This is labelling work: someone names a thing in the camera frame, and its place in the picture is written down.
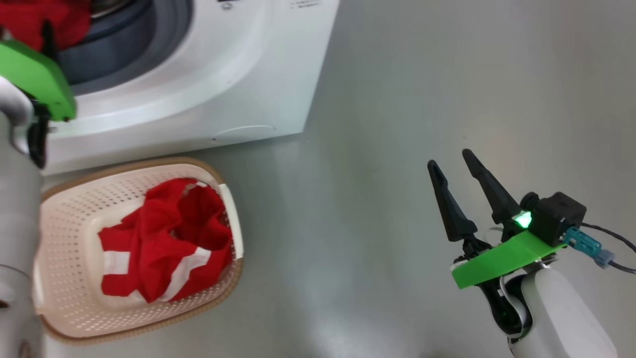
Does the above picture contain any white front-load washing machine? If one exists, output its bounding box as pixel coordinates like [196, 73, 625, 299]
[0, 0, 341, 176]

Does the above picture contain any round drain filter cover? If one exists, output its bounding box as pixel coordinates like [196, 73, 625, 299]
[211, 124, 277, 144]

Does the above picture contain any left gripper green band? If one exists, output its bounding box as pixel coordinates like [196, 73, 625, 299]
[0, 20, 77, 169]

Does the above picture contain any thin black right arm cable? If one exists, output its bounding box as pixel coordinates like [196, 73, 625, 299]
[579, 223, 636, 275]

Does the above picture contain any cream perforated laundry basket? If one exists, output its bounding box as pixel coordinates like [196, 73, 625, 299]
[32, 158, 244, 345]

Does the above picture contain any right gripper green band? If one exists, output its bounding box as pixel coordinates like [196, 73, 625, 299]
[427, 149, 567, 340]

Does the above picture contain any red and white striped garment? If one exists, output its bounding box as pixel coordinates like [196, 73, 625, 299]
[0, 0, 92, 51]

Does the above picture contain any red garment with white bands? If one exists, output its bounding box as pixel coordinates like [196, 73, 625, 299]
[98, 178, 234, 304]

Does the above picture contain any teal right camera connector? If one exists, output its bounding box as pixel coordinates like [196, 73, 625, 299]
[564, 227, 615, 269]

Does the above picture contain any grey rubber door gasket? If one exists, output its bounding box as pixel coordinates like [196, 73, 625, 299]
[56, 0, 194, 96]

